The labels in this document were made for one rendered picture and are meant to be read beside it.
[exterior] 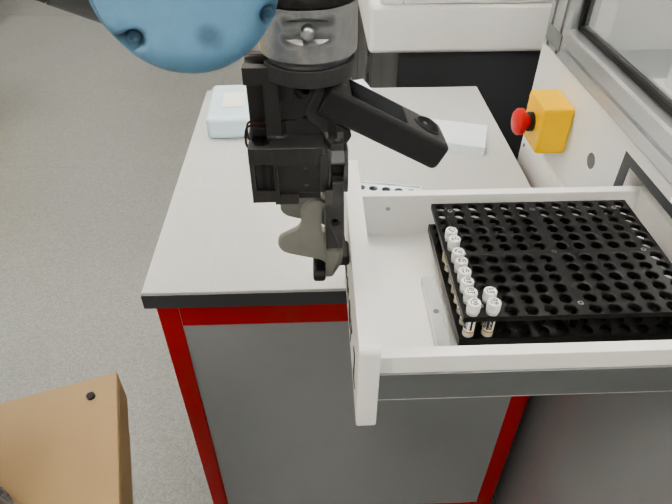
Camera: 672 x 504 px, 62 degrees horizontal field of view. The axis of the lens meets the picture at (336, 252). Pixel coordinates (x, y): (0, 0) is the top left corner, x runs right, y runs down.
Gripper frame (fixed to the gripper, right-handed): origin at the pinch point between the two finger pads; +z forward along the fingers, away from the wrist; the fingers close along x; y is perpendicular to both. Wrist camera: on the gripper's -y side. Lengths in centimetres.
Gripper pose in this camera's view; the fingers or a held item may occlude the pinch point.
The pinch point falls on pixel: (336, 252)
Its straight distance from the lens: 56.4
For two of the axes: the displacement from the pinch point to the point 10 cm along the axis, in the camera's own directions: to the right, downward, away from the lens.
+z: 0.0, 7.7, 6.4
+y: -10.0, 0.2, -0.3
